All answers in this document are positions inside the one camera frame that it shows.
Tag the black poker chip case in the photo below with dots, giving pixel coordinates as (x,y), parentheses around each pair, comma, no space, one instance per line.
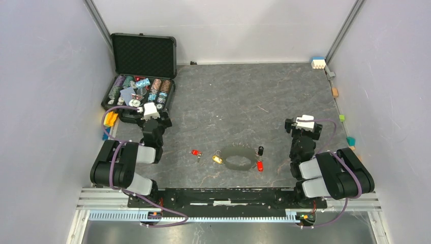
(145,69)

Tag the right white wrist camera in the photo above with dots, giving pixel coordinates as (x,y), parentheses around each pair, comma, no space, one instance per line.
(305,122)

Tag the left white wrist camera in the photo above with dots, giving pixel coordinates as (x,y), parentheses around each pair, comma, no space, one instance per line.
(149,111)

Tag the orange wooden cube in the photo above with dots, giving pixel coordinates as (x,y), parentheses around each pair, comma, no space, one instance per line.
(335,92)

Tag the small red tag key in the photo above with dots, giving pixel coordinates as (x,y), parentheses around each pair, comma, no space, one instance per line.
(198,154)

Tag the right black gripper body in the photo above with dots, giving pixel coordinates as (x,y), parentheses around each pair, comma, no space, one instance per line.
(296,133)

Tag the yellow orange toy block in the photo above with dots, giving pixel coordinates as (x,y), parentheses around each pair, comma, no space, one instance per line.
(110,119)

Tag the grey block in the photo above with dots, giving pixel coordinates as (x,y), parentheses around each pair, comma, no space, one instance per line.
(330,75)

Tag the white blue toy block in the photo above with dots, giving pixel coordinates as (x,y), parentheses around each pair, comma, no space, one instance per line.
(318,62)

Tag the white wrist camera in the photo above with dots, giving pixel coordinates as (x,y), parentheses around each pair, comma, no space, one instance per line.
(149,111)
(305,122)

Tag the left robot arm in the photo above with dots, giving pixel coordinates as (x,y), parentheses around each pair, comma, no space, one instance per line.
(116,163)

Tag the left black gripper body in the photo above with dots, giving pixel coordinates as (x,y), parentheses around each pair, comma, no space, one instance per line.
(163,123)

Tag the yellow tag key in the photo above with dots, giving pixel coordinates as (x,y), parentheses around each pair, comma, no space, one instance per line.
(217,157)

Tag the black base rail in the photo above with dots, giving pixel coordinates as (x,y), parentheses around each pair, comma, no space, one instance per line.
(226,202)

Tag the teal cube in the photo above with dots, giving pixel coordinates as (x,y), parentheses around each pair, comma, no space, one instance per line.
(351,141)

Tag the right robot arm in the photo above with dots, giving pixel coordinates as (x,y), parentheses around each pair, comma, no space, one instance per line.
(338,175)

